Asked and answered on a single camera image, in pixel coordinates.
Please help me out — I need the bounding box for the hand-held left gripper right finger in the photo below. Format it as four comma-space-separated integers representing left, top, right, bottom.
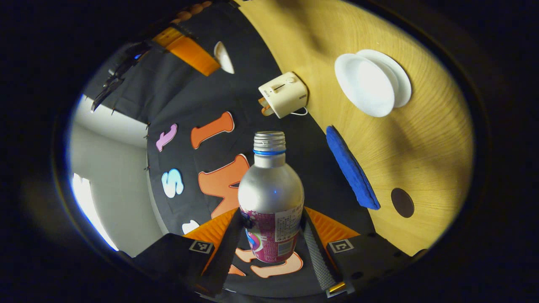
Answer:
300, 206, 428, 299

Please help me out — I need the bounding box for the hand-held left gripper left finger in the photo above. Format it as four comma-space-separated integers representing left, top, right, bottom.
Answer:
120, 207, 245, 298

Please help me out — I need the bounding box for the white teacup lid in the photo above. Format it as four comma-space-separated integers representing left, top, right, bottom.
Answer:
213, 41, 235, 75

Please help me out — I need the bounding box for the silver water bottle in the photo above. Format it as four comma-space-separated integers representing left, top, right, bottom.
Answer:
237, 131, 305, 264

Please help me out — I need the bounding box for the dark round coaster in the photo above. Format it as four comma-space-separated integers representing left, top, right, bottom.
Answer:
390, 188, 415, 219

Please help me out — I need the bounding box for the blue cloth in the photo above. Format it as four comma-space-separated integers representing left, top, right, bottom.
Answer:
326, 125, 381, 210

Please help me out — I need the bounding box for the white toaster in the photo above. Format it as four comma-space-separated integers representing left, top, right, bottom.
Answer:
258, 71, 309, 120

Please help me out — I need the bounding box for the white saucer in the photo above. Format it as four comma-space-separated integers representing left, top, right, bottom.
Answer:
356, 49, 413, 109

